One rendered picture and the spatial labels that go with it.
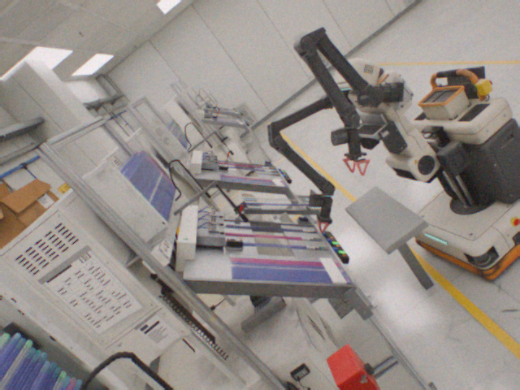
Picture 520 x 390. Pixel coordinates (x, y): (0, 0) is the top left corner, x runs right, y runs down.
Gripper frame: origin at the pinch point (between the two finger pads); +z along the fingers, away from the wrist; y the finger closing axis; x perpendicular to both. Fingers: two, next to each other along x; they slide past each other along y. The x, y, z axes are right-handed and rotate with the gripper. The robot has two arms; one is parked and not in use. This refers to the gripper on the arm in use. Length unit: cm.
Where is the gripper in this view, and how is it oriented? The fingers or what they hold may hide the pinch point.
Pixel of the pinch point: (322, 231)
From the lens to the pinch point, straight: 223.7
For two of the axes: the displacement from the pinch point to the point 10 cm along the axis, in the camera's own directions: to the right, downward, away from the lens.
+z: -1.3, 9.5, 2.9
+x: 9.8, 0.9, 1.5
